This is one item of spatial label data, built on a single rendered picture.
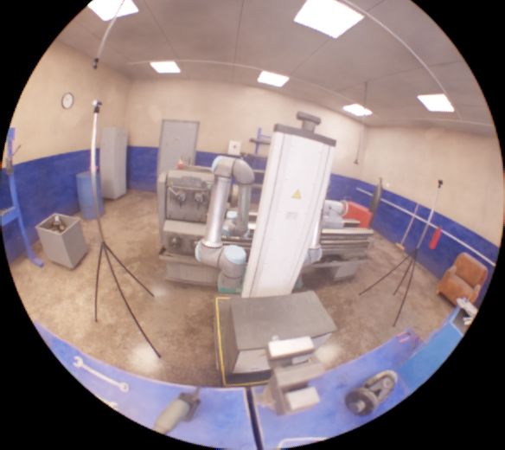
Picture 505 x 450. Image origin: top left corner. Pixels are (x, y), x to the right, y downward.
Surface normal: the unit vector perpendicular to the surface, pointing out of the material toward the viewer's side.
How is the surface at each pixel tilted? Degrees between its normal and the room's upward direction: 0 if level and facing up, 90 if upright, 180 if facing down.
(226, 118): 90
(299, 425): 0
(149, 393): 0
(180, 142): 90
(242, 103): 90
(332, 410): 0
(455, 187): 90
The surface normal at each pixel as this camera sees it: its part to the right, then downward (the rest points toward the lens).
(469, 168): -0.98, -0.11
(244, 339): 0.16, -0.95
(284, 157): 0.18, 0.31
